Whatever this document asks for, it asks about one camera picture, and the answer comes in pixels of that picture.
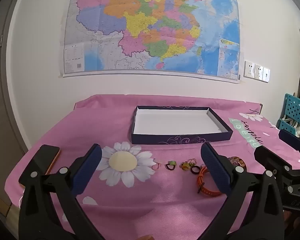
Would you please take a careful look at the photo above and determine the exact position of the person's right forearm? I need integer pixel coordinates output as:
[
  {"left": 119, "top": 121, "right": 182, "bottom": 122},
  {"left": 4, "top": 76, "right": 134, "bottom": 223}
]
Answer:
[{"left": 284, "top": 211, "right": 300, "bottom": 240}]

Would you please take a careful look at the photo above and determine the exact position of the teal perforated plastic rack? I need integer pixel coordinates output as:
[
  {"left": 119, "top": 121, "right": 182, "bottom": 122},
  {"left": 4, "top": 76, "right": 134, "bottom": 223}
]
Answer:
[{"left": 276, "top": 94, "right": 300, "bottom": 137}]

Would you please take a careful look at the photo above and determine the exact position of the amber bangle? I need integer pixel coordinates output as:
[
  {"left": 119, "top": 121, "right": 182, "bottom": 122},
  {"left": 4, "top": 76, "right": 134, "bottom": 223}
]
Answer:
[{"left": 226, "top": 156, "right": 247, "bottom": 173}]

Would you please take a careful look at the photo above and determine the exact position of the orange smart watch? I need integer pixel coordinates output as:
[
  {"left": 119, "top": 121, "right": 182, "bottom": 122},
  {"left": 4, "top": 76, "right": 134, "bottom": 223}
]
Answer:
[{"left": 196, "top": 165, "right": 224, "bottom": 196}]

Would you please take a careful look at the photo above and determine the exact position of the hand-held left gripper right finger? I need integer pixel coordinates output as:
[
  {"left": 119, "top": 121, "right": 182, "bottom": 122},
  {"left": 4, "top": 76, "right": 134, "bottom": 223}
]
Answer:
[{"left": 201, "top": 142, "right": 284, "bottom": 240}]

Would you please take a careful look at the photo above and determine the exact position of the pink floral tablecloth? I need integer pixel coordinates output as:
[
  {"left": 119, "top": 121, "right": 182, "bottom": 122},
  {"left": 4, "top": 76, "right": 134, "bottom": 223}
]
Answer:
[{"left": 4, "top": 94, "right": 300, "bottom": 240}]

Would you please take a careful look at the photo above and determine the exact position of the grey door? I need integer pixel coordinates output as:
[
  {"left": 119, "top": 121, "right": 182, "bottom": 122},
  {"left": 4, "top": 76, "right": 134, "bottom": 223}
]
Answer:
[{"left": 0, "top": 0, "right": 28, "bottom": 215}]

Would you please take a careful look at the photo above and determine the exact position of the navy patterned box tray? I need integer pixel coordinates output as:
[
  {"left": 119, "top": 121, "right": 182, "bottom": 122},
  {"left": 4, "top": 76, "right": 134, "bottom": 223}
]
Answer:
[{"left": 131, "top": 106, "right": 233, "bottom": 145}]

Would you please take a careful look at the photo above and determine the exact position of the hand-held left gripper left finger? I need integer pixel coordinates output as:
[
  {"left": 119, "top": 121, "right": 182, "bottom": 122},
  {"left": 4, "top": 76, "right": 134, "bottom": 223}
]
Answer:
[{"left": 19, "top": 144, "right": 104, "bottom": 240}]

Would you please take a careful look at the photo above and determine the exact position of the black smartphone orange case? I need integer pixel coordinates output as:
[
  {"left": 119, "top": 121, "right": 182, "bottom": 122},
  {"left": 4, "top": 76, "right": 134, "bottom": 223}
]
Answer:
[{"left": 18, "top": 145, "right": 61, "bottom": 188}]

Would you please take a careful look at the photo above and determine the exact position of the colourful wall map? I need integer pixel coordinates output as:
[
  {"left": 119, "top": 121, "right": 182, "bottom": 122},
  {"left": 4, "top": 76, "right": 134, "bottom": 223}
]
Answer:
[{"left": 59, "top": 0, "right": 242, "bottom": 84}]

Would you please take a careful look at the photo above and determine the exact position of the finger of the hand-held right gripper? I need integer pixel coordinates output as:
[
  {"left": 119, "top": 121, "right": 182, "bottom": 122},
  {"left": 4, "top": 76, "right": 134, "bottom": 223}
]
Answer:
[
  {"left": 278, "top": 129, "right": 300, "bottom": 153},
  {"left": 254, "top": 145, "right": 300, "bottom": 181}
]

